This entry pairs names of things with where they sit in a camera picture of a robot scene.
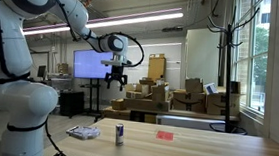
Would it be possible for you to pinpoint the Amazon cardboard box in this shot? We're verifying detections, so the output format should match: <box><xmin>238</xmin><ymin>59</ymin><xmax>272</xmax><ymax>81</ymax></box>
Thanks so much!
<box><xmin>205</xmin><ymin>90</ymin><xmax>243</xmax><ymax>118</ymax></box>
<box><xmin>171</xmin><ymin>89</ymin><xmax>209</xmax><ymax>114</ymax></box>

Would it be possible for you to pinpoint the small brown cardboard box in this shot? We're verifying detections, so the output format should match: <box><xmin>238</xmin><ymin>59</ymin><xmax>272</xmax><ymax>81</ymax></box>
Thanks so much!
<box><xmin>109</xmin><ymin>98</ymin><xmax>128</xmax><ymax>112</ymax></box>

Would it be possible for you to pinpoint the small computer monitor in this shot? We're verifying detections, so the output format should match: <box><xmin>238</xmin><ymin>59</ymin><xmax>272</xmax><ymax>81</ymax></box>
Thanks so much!
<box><xmin>36</xmin><ymin>64</ymin><xmax>48</xmax><ymax>81</ymax></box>

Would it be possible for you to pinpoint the large TV screen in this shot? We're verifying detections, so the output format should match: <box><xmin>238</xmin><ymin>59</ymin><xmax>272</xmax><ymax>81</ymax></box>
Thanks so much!
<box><xmin>71</xmin><ymin>48</ymin><xmax>115</xmax><ymax>82</ymax></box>

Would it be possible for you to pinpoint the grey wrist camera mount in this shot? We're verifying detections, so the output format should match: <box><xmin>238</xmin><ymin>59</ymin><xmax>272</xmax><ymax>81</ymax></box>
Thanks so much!
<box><xmin>100</xmin><ymin>58</ymin><xmax>133</xmax><ymax>68</ymax></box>

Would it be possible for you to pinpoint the long flat cardboard box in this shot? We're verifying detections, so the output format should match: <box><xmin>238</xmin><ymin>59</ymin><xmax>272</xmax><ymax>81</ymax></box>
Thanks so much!
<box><xmin>122</xmin><ymin>97</ymin><xmax>172</xmax><ymax>113</ymax></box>

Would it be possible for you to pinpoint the long ceiling light strip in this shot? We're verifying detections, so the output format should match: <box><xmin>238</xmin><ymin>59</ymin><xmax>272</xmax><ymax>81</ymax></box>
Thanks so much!
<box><xmin>20</xmin><ymin>0</ymin><xmax>185</xmax><ymax>49</ymax></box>

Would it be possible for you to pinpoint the silver blue soda can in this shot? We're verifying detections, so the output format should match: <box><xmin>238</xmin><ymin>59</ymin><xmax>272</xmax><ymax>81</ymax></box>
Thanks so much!
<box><xmin>113</xmin><ymin>122</ymin><xmax>126</xmax><ymax>147</ymax></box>

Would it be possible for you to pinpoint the tall upright cardboard box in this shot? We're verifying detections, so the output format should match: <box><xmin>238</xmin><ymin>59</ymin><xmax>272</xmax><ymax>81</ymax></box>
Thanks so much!
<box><xmin>146</xmin><ymin>52</ymin><xmax>167</xmax><ymax>83</ymax></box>

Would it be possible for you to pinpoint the small flat cardboard box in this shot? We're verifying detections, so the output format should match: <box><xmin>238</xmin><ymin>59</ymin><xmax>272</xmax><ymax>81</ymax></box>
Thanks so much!
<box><xmin>125</xmin><ymin>90</ymin><xmax>148</xmax><ymax>101</ymax></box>

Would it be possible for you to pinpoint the red flat block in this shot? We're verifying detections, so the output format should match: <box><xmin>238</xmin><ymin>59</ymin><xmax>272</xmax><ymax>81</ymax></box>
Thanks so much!
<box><xmin>155</xmin><ymin>129</ymin><xmax>175</xmax><ymax>143</ymax></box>

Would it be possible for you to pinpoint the black TV stand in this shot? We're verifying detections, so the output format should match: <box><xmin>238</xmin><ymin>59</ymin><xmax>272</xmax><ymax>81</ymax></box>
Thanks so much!
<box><xmin>76</xmin><ymin>77</ymin><xmax>106</xmax><ymax>124</ymax></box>

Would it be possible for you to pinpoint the white blue package box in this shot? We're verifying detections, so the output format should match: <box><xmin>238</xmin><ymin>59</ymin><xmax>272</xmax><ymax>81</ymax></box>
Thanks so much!
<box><xmin>202</xmin><ymin>81</ymin><xmax>220</xmax><ymax>96</ymax></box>

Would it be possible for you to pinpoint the medium cardboard box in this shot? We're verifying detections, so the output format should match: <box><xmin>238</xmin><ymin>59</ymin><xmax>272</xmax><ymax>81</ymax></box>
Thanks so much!
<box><xmin>150</xmin><ymin>83</ymin><xmax>171</xmax><ymax>103</ymax></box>

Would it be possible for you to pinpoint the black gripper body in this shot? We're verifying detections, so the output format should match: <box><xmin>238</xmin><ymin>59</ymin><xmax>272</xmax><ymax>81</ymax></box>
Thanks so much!
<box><xmin>104</xmin><ymin>63</ymin><xmax>130</xmax><ymax>84</ymax></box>

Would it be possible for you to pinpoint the wall whiteboard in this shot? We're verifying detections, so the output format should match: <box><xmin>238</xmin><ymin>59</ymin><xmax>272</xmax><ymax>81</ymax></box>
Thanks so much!
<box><xmin>113</xmin><ymin>37</ymin><xmax>184</xmax><ymax>89</ymax></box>

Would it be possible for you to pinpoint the black coat rack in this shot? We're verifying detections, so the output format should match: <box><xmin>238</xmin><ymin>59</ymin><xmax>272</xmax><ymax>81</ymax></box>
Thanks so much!
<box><xmin>197</xmin><ymin>2</ymin><xmax>261</xmax><ymax>137</ymax></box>

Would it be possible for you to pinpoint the open cardboard box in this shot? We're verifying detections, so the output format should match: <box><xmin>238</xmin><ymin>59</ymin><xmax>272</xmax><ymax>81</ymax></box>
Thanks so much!
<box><xmin>183</xmin><ymin>77</ymin><xmax>206</xmax><ymax>95</ymax></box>

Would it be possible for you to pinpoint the black floor cabinet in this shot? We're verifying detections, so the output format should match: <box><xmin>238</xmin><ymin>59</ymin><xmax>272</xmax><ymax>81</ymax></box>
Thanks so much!
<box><xmin>57</xmin><ymin>89</ymin><xmax>87</xmax><ymax>120</ymax></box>

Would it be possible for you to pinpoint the large window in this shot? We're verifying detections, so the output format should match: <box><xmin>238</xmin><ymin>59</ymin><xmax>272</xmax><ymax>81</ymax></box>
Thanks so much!
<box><xmin>226</xmin><ymin>0</ymin><xmax>275</xmax><ymax>120</ymax></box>

